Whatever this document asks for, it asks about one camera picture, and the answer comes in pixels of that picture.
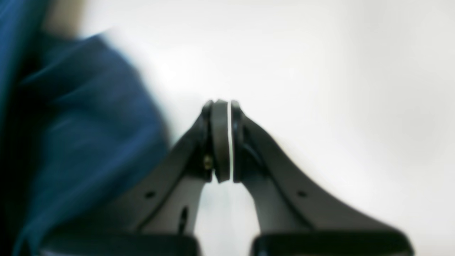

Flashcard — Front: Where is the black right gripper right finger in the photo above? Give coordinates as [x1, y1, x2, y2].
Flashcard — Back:
[231, 101, 414, 256]

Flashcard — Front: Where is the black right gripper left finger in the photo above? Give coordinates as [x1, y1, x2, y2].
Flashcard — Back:
[39, 100, 231, 256]

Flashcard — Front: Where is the dark blue t-shirt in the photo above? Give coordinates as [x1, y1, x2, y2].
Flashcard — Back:
[1, 0, 168, 256]

